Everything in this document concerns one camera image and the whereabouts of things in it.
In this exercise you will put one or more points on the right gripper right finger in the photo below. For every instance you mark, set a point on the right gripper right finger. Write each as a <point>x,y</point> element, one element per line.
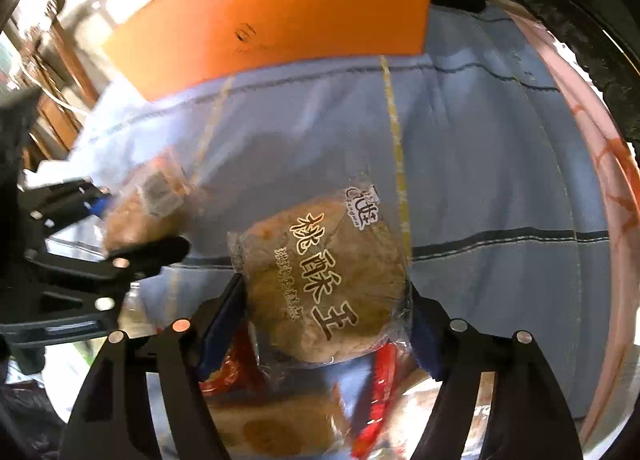
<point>528,417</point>

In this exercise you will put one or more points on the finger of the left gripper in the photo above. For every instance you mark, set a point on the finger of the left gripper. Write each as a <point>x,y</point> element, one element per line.
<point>141,262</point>
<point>48,209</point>

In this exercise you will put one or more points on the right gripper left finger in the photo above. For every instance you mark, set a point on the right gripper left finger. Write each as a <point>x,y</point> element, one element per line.
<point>113,414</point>

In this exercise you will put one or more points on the brown cookie clear packet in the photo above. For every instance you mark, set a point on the brown cookie clear packet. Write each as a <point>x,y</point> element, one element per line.
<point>154,202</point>

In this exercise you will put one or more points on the walnut cookie clear packet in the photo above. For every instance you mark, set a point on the walnut cookie clear packet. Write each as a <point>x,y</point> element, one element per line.
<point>326,280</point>

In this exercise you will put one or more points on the wooden chair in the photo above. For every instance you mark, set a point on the wooden chair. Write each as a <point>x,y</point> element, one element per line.
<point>49,61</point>

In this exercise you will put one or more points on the red snack packet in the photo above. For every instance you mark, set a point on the red snack packet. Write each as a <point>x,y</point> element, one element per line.
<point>367,386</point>

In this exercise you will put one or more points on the brown cookie packet bottom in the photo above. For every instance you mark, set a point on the brown cookie packet bottom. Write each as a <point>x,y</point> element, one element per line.
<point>301,425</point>

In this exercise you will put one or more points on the light blue striped tablecloth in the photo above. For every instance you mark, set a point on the light blue striped tablecloth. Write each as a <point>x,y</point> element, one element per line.
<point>486,176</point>

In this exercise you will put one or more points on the orange storage box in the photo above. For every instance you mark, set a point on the orange storage box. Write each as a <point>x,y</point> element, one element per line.
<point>171,45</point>

